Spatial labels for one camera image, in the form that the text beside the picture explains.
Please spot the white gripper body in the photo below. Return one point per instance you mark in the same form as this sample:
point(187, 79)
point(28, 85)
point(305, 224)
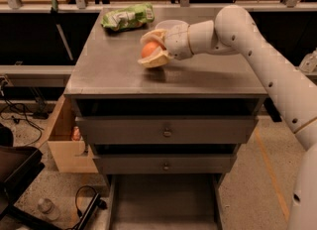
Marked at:
point(178, 42)

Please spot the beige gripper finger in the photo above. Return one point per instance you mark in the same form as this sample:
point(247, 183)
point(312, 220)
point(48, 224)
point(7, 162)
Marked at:
point(157, 35)
point(155, 59)

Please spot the orange fruit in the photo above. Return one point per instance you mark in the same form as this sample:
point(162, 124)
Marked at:
point(149, 48)

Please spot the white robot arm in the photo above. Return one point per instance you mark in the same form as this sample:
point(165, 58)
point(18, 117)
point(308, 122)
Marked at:
point(293, 94)

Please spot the grey drawer cabinet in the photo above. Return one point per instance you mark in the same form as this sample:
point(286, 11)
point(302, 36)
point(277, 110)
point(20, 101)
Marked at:
point(108, 81)

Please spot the grey top drawer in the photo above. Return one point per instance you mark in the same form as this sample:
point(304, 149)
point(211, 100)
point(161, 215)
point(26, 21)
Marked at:
point(165, 130)

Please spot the grey drawer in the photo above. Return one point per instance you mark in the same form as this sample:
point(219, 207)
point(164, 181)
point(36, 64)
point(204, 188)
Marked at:
point(159, 164)
point(164, 202)
point(165, 130)

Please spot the grey middle drawer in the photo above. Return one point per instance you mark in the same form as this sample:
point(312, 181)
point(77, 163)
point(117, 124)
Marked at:
point(159, 164)

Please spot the grey bottom drawer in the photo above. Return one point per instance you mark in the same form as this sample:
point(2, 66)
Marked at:
point(164, 202)

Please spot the white ceramic bowl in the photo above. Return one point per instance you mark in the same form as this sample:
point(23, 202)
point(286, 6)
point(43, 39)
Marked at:
point(170, 24)

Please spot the green snack bag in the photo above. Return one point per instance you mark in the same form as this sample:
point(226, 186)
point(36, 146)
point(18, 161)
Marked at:
point(132, 17)

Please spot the small red can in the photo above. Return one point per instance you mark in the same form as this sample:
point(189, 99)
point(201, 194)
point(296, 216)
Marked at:
point(75, 135)

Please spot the wooden open box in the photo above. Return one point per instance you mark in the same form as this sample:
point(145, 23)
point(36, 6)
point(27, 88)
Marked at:
point(70, 156)

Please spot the black power strip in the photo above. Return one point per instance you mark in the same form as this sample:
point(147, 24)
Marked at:
point(96, 203)

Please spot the black chair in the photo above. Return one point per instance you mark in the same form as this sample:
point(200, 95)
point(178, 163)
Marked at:
point(19, 166)

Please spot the clear plastic bottle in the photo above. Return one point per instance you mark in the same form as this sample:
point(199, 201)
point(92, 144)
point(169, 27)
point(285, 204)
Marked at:
point(48, 209)

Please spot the green handled tool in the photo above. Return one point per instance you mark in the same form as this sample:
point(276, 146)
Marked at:
point(54, 12)

